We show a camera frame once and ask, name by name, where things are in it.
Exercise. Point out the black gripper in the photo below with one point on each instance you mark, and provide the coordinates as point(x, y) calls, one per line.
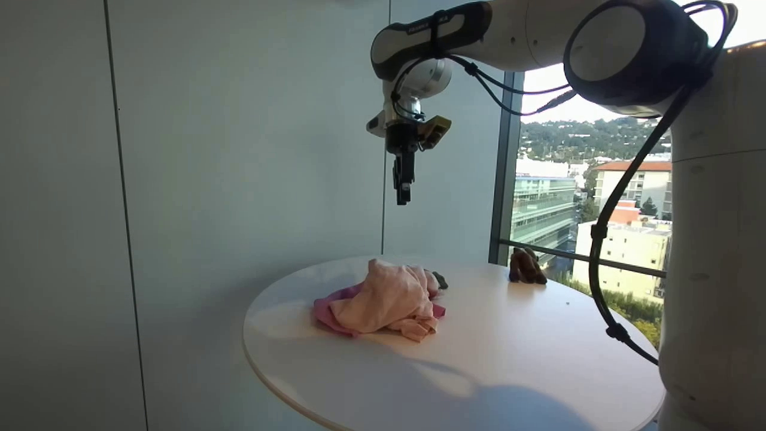
point(404, 139)

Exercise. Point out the brown plush toy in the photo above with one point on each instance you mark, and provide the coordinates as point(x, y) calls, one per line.
point(528, 267)

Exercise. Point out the pink cloth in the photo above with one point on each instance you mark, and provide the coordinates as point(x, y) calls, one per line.
point(332, 311)

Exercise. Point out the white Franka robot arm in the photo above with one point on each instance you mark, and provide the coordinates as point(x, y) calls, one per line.
point(720, 241)

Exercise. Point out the glass office building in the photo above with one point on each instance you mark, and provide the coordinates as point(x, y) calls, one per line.
point(543, 217)

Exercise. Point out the dark window railing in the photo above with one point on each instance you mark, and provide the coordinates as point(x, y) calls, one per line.
point(575, 256)

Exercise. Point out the large white red-roofed building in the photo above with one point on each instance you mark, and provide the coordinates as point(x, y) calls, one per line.
point(630, 182)

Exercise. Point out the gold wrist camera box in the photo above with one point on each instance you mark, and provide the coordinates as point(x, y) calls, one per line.
point(438, 133)

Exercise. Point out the grey window frame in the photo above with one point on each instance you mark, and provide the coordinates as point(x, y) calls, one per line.
point(505, 182)

